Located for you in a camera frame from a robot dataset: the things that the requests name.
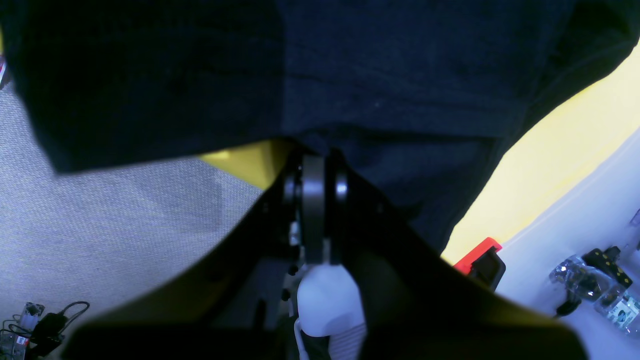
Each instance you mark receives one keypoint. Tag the dark navy T-shirt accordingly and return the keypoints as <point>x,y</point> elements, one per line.
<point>422,97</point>

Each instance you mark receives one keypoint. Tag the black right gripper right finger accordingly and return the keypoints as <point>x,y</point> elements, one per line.
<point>417,306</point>

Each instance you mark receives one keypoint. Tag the red-black clamp right corner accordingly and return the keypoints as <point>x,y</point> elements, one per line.
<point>483,264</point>

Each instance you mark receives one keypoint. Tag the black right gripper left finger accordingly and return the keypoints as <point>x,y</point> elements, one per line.
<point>225,307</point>

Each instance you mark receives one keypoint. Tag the yellow table cloth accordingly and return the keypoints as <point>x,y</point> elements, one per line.
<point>552,158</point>

